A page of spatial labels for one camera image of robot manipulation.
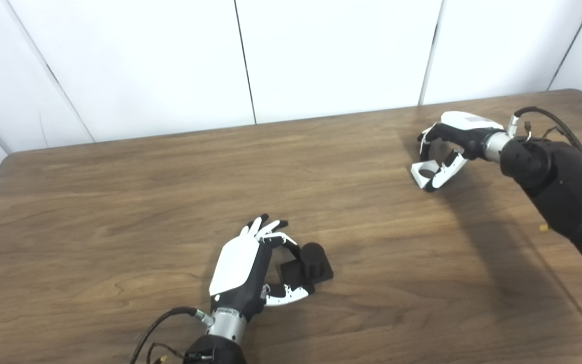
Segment thin left wrist wires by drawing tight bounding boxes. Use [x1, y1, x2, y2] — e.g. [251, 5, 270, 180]
[147, 343, 185, 364]

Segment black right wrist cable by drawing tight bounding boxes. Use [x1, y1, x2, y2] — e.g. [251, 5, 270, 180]
[507, 106, 582, 160]

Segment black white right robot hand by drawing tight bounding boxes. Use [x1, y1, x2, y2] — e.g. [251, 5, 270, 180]
[417, 111, 505, 193]

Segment thin wrist wires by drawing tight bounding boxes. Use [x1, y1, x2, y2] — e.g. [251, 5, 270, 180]
[523, 120, 570, 143]
[147, 343, 185, 364]

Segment black peg with square base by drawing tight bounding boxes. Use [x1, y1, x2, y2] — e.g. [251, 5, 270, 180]
[278, 242, 334, 285]

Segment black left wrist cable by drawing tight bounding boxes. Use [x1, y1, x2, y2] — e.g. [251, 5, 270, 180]
[129, 307, 214, 364]

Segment thin right wrist wires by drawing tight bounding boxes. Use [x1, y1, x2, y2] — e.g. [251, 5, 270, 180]
[523, 120, 570, 143]

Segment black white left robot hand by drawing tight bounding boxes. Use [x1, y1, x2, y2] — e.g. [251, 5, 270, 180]
[209, 213, 317, 322]

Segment white square piece with hole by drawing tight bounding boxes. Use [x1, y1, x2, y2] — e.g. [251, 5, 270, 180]
[411, 161, 441, 191]

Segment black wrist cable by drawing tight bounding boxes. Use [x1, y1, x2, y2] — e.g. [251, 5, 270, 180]
[507, 106, 582, 160]
[129, 307, 214, 364]

